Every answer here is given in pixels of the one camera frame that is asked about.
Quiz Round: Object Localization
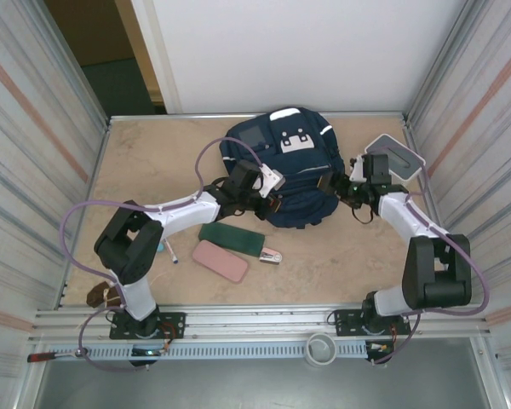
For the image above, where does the aluminium mounting rail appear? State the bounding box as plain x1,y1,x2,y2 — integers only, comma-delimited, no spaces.
27,302,493,345

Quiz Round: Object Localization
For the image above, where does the brown block with string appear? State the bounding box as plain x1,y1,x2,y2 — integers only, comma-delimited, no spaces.
86,280,124,308

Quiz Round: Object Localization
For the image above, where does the pink pencil case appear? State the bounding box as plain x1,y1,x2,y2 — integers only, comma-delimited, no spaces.
191,239,251,285

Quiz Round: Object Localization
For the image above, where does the white marker with blue cap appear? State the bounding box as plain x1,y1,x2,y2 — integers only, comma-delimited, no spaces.
164,238,181,264

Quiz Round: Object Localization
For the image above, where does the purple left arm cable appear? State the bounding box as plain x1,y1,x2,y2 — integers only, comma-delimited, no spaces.
59,136,267,372

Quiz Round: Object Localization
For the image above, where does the slotted grey cable duct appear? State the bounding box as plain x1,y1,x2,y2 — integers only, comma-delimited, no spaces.
80,343,374,359

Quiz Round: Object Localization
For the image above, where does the navy blue backpack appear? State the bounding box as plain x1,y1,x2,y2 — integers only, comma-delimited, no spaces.
219,106,346,231

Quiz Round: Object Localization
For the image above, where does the pink stapler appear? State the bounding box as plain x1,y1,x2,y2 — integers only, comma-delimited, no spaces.
258,249,284,268

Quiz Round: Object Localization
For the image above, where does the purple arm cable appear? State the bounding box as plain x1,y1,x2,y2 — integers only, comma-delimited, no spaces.
59,136,267,372
348,155,491,366

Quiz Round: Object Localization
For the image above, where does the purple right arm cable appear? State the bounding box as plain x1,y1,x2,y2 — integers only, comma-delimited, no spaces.
348,155,491,366

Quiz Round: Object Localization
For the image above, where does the white grey tissue box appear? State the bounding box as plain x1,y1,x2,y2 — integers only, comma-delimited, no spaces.
364,133,427,182

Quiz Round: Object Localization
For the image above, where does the red handled tool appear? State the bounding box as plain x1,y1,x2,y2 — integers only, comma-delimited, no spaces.
26,349,89,363

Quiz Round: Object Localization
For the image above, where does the green pencil case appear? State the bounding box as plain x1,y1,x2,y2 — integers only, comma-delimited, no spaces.
198,217,266,259

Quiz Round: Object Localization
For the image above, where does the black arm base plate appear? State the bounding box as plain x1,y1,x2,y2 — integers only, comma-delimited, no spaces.
109,312,187,341
332,309,410,337

